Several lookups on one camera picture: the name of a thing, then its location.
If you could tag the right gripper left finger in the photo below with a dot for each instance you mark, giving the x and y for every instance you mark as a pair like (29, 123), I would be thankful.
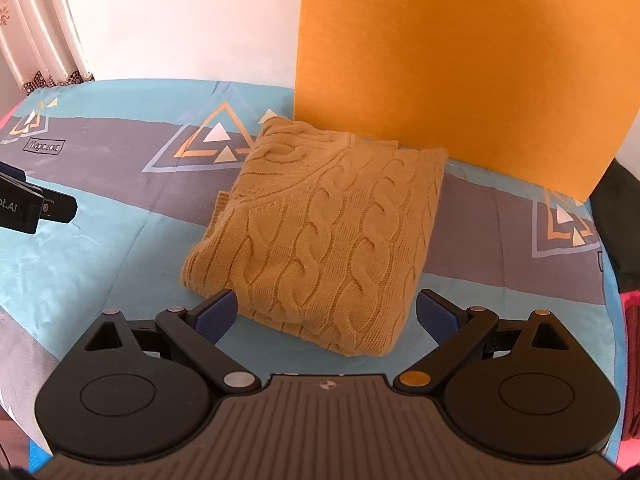
(193, 336)

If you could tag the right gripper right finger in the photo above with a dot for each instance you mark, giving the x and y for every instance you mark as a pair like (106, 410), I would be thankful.
(460, 334)

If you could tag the mustard cable-knit cardigan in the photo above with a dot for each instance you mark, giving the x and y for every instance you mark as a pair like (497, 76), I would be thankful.
(323, 235)

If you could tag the dark clothing pile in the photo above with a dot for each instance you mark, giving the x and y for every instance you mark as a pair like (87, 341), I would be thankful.
(615, 204)

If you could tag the blue grey patterned bedsheet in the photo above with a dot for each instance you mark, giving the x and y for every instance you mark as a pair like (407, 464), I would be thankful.
(146, 159)

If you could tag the pale patterned curtain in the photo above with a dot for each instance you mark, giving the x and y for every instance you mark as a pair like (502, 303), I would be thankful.
(40, 44)

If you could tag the pink mattress edge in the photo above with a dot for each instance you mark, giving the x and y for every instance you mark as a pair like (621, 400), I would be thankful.
(628, 455)

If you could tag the orange headboard panel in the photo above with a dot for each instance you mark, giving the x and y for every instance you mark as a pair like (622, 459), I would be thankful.
(541, 90)

